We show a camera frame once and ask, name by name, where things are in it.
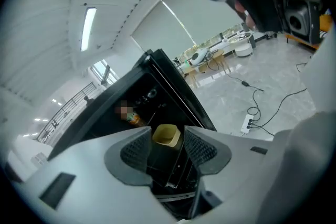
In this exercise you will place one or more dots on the white roller blinds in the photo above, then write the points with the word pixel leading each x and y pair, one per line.
pixel 183 21

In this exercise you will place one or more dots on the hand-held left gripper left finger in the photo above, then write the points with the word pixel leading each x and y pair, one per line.
pixel 86 165

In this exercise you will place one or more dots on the white power strip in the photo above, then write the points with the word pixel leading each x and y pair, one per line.
pixel 247 124

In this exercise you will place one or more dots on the black metal railing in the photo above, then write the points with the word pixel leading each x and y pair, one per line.
pixel 65 110

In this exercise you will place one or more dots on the black power adapter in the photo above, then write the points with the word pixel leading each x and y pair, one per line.
pixel 245 83

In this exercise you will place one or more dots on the black studio monitor speaker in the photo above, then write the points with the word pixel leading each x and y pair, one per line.
pixel 302 21

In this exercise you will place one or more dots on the black cabinet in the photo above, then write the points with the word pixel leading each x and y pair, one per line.
pixel 162 97

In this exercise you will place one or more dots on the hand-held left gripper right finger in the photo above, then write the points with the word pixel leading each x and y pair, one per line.
pixel 231 165

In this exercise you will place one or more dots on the white dome device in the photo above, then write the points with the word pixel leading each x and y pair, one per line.
pixel 199 55

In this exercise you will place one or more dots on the orange drink bottle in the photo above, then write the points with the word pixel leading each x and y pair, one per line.
pixel 136 119

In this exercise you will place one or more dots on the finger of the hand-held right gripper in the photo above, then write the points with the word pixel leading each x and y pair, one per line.
pixel 302 165
pixel 323 73

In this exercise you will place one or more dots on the ceiling lamp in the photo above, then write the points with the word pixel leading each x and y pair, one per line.
pixel 88 29

